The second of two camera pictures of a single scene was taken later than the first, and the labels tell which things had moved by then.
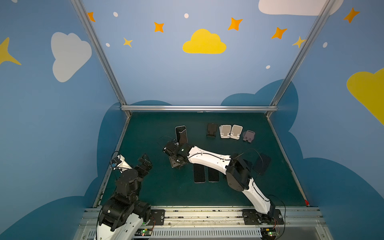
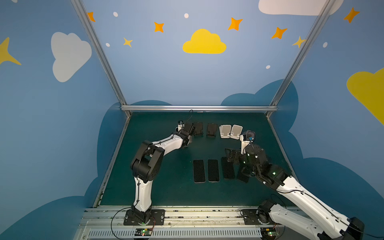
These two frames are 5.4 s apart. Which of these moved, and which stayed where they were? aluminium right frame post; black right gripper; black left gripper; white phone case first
Moved: black left gripper; black right gripper
Stayed: white phone case first; aluminium right frame post
